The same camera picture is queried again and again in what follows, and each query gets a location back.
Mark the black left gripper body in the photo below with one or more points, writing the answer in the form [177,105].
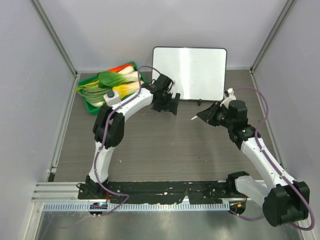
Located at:
[164,103]

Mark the yellow white cabbage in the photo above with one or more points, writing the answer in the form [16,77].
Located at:
[128,89]

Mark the green bok choy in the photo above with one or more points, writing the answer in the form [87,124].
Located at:
[108,79]

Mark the green long beans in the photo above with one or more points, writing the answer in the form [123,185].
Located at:
[93,95]

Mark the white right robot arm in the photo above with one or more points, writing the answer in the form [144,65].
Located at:
[282,199]

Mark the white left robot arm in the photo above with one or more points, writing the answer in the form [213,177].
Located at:
[109,128]

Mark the green plastic tray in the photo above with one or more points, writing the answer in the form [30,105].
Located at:
[93,82]

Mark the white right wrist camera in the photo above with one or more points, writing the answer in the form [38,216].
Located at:
[228,96]

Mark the white bottle grey cap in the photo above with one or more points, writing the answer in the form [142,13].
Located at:
[112,97]

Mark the white bok choy stalk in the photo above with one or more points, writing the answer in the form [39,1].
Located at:
[127,70]

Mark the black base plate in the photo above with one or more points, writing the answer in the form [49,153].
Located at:
[160,192]

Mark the orange carrot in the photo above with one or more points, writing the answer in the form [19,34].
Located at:
[119,68]

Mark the white whiteboard black frame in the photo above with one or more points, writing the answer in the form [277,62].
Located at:
[198,73]

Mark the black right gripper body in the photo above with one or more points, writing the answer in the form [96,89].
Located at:
[221,117]

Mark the slotted grey cable duct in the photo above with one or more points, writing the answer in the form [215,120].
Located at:
[82,206]

